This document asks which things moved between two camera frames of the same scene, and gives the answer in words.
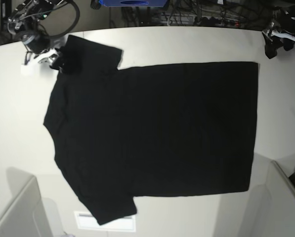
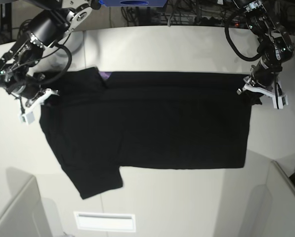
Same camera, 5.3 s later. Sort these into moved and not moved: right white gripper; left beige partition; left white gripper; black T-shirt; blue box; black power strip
Moved: left white gripper; right white gripper; black T-shirt
Not moved: blue box; black power strip; left beige partition
